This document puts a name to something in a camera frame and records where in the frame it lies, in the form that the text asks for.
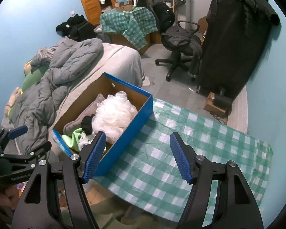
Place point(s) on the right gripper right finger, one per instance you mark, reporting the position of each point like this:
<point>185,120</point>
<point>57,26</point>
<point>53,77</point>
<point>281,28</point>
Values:
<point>184,156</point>

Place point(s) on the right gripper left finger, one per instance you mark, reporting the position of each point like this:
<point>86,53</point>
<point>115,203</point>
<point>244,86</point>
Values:
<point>90,157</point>

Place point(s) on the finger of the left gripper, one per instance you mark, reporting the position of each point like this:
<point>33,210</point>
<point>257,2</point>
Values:
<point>39,151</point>
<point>13,134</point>

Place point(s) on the light green microfiber cloth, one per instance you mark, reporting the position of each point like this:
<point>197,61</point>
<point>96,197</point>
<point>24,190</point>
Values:
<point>72,141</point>

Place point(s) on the black cloth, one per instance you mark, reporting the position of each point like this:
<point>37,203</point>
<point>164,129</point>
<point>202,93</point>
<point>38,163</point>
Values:
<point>86,124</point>

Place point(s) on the white patterned plastic bag bundle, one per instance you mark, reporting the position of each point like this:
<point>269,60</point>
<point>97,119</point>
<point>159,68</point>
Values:
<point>85,140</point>

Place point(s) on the white blue striped plastic bag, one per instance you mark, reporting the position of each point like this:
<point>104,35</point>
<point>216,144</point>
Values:
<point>59,144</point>

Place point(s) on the person's left hand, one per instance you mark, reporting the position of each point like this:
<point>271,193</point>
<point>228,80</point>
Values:
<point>10,197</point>

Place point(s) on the grey folded cloth in box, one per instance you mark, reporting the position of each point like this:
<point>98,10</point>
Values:
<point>88,111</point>

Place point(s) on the grey quilted duvet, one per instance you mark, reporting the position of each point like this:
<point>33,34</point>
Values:
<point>36,108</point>

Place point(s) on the green checkered tablecloth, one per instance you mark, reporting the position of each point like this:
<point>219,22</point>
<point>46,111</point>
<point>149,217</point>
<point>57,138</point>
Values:
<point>158,170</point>

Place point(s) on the white mesh bath pouf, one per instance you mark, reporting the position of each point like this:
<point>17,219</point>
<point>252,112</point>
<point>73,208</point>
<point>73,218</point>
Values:
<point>113,116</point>

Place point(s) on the blue cardboard box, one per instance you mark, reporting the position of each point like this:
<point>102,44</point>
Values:
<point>106,85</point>

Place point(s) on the small cardboard box on floor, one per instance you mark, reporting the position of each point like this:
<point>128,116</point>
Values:
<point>218,104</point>

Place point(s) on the bed with grey sheet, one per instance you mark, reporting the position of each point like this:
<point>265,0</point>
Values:
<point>119,61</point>

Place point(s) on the black office chair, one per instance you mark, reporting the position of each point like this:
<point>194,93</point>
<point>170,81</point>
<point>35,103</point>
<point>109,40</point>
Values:
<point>179,38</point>

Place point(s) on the large cardboard box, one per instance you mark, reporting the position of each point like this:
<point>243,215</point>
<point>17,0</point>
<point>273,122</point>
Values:
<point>139,43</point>

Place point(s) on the black clothes pile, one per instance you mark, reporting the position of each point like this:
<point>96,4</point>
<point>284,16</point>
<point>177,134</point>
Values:
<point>76,28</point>

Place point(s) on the green checkered cloth on box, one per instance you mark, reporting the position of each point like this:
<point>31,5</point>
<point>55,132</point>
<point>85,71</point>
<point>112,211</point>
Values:
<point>138,22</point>

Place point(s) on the black covered wardrobe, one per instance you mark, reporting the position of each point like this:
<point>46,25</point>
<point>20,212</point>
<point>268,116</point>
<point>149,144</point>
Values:
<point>237,34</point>

